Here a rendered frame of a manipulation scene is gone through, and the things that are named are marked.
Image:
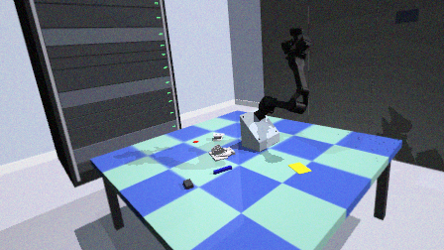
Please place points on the dark blue bar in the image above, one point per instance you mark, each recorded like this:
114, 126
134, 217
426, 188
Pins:
222, 170

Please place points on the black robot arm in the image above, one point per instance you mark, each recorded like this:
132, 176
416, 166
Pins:
296, 64

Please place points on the yellow flat block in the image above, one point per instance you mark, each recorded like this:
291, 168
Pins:
300, 168

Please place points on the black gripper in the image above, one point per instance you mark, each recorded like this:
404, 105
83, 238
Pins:
295, 31

